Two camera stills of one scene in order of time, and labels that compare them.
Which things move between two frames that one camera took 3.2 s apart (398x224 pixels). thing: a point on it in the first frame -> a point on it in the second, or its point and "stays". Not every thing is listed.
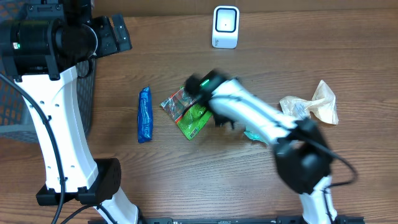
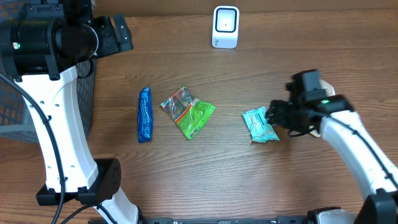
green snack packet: (189, 112) stays
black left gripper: (112, 44) stays
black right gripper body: (219, 119) -> (286, 116)
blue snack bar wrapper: (144, 115) stays
